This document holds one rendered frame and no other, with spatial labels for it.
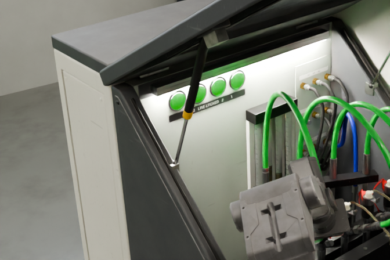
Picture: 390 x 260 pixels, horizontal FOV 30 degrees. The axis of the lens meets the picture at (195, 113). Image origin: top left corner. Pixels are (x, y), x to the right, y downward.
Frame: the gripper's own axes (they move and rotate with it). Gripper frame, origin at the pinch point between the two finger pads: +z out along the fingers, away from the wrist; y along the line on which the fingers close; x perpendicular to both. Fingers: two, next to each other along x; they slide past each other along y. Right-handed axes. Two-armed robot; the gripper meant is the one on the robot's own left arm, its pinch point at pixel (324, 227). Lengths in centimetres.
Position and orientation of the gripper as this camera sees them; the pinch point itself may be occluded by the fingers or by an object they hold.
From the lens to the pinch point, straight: 154.5
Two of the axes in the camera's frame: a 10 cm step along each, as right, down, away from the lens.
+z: 2.3, 3.2, 9.2
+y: -9.6, 2.2, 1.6
